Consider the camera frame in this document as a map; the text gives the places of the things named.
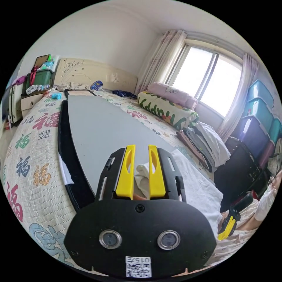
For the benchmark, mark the person's body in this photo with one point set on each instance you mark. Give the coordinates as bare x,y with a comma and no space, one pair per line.
266,205

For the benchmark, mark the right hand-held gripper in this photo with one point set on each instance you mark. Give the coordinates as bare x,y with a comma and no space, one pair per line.
232,214

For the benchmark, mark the pink folded blanket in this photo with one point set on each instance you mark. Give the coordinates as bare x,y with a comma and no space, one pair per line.
171,93

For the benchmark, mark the black case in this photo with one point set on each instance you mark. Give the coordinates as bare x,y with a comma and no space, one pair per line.
238,167

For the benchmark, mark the dark blue garment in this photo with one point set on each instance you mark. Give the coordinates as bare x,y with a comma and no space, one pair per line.
124,93

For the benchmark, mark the pale floral curtain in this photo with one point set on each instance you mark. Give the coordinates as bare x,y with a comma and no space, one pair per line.
242,94
158,64

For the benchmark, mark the wooden nightstand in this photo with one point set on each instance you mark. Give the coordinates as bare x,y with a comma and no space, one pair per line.
30,102

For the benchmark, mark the pile of clothes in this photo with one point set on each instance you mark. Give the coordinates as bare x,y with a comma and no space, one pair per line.
205,145

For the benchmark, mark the small blue toy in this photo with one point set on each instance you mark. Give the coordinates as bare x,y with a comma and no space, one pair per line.
56,96

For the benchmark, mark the purple plastic storage bin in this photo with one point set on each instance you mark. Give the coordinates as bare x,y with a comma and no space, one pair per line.
253,134

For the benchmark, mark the window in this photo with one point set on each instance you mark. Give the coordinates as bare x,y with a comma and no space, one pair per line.
209,77

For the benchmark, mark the blue toy calculator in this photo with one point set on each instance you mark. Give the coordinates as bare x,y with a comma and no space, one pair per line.
97,85

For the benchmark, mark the bed with printed quilt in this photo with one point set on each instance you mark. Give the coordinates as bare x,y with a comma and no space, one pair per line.
33,154

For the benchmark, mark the beige crumpled cloth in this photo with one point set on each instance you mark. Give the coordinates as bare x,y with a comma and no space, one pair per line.
73,86

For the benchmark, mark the teal plastic storage bin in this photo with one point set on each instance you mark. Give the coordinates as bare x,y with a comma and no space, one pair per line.
260,90
258,111

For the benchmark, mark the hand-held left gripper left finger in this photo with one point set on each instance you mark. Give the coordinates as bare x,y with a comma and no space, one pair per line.
125,176

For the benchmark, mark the green storage box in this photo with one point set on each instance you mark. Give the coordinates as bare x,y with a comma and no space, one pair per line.
40,78

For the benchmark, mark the rolled quilt with green letters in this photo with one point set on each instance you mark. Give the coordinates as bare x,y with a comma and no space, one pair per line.
167,109

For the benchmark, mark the grey folding board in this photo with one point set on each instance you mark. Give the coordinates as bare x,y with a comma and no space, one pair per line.
99,132

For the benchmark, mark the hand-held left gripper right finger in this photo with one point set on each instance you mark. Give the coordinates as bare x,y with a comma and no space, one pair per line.
156,176

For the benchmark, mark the blue and white short sleeve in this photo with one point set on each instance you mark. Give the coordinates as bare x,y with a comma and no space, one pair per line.
198,187

